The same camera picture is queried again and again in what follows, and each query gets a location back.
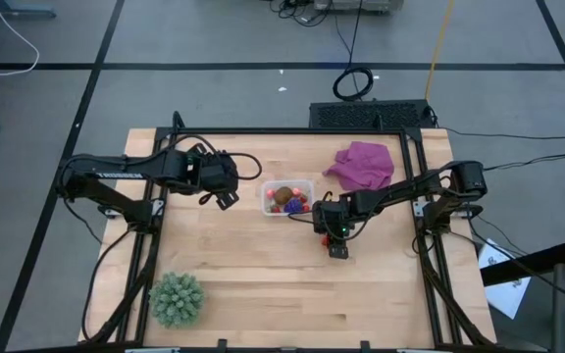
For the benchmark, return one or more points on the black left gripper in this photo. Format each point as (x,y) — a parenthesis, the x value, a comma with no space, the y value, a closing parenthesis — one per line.
(219,174)

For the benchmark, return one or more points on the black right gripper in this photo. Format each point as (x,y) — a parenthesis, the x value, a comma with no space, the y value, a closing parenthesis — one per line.
(331,218)

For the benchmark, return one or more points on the small red strawberry toy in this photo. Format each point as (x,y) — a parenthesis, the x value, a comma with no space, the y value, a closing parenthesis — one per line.
(325,240)
(306,208)

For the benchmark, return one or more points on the large red strawberry toy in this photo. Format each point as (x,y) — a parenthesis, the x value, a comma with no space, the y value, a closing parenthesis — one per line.
(275,209)

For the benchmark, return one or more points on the brown kiwi toy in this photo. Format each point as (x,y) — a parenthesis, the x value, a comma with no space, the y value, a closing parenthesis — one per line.
(283,194)

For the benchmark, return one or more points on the purple grape bunch toy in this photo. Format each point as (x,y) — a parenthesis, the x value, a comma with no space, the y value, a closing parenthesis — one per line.
(292,206)

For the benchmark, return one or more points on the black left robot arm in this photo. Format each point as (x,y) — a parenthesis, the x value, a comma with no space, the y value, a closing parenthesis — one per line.
(116,172)

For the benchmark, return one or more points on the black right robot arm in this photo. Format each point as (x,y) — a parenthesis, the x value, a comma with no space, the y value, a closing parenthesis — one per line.
(410,188)

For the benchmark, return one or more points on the clear plastic tupperware container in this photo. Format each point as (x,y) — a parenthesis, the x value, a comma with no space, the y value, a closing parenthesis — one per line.
(307,185)

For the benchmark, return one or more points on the magenta cloth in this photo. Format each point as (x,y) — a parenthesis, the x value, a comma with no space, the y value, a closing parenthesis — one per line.
(363,166)

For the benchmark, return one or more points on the green spiky artificial plant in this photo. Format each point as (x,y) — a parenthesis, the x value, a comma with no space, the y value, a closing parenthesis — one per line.
(177,300)

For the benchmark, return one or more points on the black perforated computer case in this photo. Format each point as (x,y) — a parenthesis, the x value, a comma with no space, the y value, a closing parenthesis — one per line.
(366,115)

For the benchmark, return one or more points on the white paper sheet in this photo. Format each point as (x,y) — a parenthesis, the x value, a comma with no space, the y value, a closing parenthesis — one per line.
(503,289)

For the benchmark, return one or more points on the black desk beam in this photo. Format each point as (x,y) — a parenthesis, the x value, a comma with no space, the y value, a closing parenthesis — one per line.
(528,265)

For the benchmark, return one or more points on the grey metal equipment base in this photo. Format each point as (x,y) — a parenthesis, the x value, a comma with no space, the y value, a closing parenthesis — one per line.
(356,5)

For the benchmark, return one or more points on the grey metal furniture foot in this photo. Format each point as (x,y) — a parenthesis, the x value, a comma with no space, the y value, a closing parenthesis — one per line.
(17,11)

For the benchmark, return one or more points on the silver mounting bracket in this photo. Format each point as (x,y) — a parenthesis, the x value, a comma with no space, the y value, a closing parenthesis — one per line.
(420,208)
(157,208)

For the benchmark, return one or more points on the black aluminium extrusion frame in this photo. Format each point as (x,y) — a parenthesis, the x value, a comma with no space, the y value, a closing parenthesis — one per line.
(287,131)

